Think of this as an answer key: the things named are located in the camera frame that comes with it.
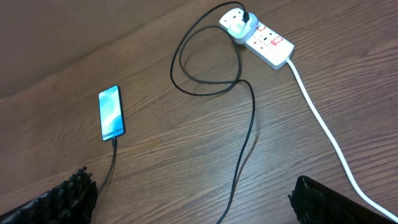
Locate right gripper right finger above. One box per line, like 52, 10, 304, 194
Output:
288, 175, 394, 224

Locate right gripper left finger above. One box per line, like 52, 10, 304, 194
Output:
1, 167, 98, 224

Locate black charging cable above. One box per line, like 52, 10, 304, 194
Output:
96, 1, 256, 224

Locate blue Galaxy smartphone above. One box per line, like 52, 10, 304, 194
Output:
98, 85, 126, 141

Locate white charger adapter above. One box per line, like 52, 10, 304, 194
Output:
219, 8, 259, 44

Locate white power strip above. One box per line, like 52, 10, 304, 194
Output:
240, 22, 294, 70

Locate cardboard backdrop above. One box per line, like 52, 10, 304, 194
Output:
1, 0, 186, 98

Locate white power strip cord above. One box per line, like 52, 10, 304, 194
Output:
285, 57, 398, 223

